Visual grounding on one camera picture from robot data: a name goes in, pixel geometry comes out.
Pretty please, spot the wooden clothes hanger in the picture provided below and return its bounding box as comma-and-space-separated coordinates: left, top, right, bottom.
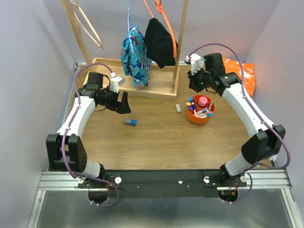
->
71, 2, 104, 50

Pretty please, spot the aluminium frame rail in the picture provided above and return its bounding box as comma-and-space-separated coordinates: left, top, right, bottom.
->
28, 169, 304, 228

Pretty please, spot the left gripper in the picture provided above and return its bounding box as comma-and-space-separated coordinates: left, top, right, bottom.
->
98, 85, 132, 114

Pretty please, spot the orange plastic hanger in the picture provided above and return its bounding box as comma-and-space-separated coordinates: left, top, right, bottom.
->
144, 0, 178, 59

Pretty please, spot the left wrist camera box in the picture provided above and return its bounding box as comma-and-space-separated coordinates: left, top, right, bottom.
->
109, 72, 125, 93

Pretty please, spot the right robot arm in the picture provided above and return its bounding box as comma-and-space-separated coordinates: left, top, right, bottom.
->
185, 53, 285, 186

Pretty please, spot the white pen dark-blue cap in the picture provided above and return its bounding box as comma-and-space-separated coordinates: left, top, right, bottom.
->
192, 105, 197, 116

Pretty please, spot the blue shark-print garment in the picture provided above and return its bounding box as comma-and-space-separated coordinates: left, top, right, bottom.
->
121, 26, 152, 88

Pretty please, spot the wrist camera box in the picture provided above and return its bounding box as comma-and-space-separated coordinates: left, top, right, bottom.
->
109, 72, 125, 93
185, 53, 202, 75

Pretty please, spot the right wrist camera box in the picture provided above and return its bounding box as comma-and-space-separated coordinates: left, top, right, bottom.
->
185, 53, 202, 75

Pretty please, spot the wooden clothes rack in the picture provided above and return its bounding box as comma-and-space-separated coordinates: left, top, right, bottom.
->
61, 0, 189, 100

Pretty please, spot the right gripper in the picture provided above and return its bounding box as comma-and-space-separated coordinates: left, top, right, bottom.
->
187, 66, 212, 93

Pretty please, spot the orange folded cloth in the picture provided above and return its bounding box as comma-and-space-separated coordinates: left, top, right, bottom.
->
222, 57, 256, 97

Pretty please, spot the orange round divided organizer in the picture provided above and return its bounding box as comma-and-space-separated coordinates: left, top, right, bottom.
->
186, 95, 215, 125

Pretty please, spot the white eraser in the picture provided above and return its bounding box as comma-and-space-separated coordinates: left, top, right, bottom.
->
175, 104, 181, 113

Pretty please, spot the black garment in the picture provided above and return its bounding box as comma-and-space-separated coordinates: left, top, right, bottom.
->
144, 18, 176, 68

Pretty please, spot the glue tube pink cap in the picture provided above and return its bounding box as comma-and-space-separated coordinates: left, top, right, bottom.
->
198, 96, 208, 108

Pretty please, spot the blue wire hanger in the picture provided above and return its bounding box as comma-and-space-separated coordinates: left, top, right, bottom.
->
126, 0, 135, 54

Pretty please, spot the purple cable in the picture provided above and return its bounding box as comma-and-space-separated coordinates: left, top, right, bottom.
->
189, 43, 291, 205
62, 63, 121, 208

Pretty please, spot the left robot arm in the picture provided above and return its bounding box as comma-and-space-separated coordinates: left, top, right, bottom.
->
46, 72, 131, 188

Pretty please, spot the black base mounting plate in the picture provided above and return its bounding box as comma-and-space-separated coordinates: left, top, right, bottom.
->
78, 169, 247, 199

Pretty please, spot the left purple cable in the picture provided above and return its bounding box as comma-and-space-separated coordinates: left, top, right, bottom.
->
62, 63, 121, 208

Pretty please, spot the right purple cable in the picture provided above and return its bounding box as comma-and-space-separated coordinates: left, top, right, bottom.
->
189, 43, 291, 205

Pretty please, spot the grey blue glue stick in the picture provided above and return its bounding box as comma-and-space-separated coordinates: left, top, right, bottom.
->
124, 118, 137, 126

